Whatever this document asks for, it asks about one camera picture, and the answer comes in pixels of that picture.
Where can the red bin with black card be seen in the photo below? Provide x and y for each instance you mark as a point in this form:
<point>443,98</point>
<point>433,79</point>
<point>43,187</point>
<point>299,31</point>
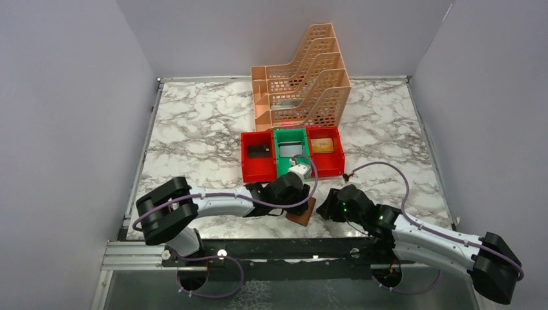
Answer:
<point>257,169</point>

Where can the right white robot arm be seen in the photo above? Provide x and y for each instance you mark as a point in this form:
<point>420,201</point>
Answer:
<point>487,261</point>

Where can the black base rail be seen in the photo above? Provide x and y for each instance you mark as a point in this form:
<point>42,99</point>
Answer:
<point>286,259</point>

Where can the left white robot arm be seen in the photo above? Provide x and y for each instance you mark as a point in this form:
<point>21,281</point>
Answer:
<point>165,213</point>

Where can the gold card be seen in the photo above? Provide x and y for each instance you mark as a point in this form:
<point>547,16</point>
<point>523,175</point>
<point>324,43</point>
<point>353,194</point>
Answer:
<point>322,145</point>

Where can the brown leather card holder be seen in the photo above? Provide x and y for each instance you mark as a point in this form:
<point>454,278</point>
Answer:
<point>302,219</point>

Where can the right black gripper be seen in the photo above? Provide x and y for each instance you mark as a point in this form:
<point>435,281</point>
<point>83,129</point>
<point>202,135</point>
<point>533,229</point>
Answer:
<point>329,208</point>

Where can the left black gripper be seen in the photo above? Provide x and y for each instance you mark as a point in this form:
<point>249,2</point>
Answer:
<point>302,194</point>

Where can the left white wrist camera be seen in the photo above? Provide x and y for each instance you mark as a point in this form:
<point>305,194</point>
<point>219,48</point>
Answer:
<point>302,170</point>

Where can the black card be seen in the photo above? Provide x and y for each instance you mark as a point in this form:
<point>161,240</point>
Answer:
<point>258,151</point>

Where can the peach plastic file organizer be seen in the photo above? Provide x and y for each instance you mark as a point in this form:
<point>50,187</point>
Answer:
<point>310,91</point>

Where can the silver card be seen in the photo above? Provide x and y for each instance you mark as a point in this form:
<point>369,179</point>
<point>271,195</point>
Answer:
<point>290,148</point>

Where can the red bin with gold card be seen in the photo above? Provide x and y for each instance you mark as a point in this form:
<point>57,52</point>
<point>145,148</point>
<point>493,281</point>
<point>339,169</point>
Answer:
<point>330,164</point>

